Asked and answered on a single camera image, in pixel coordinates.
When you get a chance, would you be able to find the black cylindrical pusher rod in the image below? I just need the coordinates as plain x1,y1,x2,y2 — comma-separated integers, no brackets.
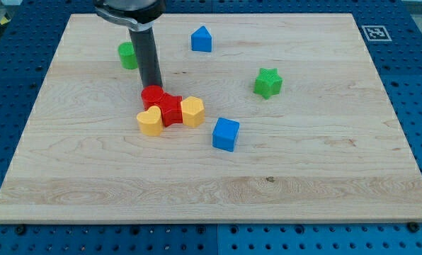
129,28,163,87

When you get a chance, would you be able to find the blue cube block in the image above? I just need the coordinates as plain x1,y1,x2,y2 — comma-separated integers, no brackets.
212,118,240,152

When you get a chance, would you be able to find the red star block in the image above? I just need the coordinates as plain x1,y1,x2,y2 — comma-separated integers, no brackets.
158,93,183,127

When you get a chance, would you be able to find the green star block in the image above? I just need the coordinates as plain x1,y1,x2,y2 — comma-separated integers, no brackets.
253,68,283,99

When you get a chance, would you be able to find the green cylinder block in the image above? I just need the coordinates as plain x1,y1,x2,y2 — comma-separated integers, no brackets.
118,42,138,69

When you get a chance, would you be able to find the red cylinder block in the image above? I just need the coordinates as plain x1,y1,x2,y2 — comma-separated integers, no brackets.
141,85,164,110

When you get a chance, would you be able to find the blue triangular prism block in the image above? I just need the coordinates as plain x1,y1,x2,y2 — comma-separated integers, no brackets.
190,25,212,52

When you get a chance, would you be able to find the yellow heart block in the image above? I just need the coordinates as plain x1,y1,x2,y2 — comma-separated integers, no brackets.
136,106,163,136

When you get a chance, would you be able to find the yellow hexagon block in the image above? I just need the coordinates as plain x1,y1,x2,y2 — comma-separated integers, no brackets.
181,96,205,128

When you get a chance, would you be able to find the wooden board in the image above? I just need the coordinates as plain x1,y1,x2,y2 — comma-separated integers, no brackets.
0,13,422,225

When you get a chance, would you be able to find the black bolt front left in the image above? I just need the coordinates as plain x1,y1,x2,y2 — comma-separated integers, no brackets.
14,225,26,235

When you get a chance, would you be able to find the black bolt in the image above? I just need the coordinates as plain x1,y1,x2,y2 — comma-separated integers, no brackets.
406,222,420,233
14,225,26,235

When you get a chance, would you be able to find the white fiducial marker tag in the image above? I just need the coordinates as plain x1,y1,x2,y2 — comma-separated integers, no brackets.
362,25,392,42

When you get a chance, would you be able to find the black bolt front right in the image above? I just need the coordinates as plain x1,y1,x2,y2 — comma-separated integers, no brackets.
406,222,420,233

